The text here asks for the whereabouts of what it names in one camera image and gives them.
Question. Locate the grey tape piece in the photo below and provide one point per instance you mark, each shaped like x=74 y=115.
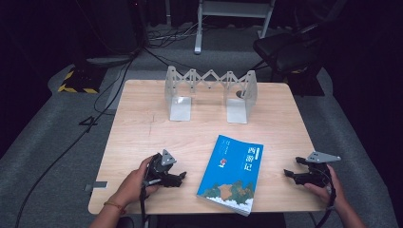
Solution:
x=96 y=185

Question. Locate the black yellow striped base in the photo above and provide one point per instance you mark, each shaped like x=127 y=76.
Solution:
x=80 y=80

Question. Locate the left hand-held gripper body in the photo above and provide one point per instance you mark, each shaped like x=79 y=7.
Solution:
x=158 y=171

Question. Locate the person's right hand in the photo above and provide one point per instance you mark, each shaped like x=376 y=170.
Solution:
x=329 y=193

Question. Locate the blue book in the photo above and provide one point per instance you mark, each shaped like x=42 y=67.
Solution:
x=233 y=174

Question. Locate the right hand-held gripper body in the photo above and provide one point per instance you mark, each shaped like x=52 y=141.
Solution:
x=318 y=174

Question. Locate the black chair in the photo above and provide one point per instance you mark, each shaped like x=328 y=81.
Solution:
x=285 y=52

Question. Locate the white metal stand frame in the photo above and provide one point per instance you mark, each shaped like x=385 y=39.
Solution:
x=233 y=9

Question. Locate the grey expandable metal book rack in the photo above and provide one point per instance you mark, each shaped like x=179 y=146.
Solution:
x=180 y=109

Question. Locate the person's left hand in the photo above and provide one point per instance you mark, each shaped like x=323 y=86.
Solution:
x=133 y=186

